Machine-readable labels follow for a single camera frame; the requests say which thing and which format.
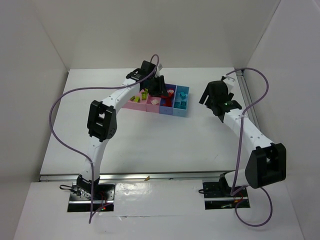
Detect green long lego brick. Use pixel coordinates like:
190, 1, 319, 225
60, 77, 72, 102
130, 96, 141, 103

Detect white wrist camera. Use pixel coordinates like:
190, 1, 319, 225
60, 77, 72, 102
155, 63, 163, 77
221, 75, 236, 94

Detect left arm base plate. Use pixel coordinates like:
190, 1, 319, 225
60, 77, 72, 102
67, 183, 116, 213

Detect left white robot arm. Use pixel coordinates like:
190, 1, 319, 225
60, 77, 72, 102
76, 60, 166, 195

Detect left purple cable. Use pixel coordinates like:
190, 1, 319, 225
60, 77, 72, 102
49, 53, 160, 225

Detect front aluminium rail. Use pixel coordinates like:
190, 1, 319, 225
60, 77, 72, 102
38, 170, 256, 182

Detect large pink container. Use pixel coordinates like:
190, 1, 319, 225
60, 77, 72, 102
123, 90, 147, 112

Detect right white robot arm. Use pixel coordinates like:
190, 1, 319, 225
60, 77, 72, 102
148, 80, 287, 196

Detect red flower lego figure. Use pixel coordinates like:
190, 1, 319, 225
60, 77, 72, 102
160, 88, 175, 99

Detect small teal lego brick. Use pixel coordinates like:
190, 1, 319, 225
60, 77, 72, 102
174, 101, 187, 110

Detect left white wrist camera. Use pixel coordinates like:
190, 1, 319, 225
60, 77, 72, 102
155, 63, 163, 77

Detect purple container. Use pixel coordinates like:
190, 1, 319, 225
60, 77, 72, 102
159, 83, 177, 116

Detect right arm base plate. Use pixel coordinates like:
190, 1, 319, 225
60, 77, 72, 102
198, 173, 251, 210

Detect right side aluminium rail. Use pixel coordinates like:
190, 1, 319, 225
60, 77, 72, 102
235, 70, 261, 130

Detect green lego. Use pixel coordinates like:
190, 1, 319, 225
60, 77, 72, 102
141, 91, 148, 101

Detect purple cable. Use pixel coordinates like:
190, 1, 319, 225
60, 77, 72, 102
223, 67, 274, 228
49, 53, 160, 225

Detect aluminium rail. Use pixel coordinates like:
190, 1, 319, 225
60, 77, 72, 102
38, 170, 256, 182
235, 70, 261, 130

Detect small pink container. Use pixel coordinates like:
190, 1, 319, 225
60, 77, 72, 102
146, 94, 161, 114

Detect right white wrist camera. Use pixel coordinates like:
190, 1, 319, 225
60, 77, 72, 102
221, 75, 236, 94

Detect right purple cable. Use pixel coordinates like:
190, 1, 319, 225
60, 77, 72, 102
223, 67, 274, 228

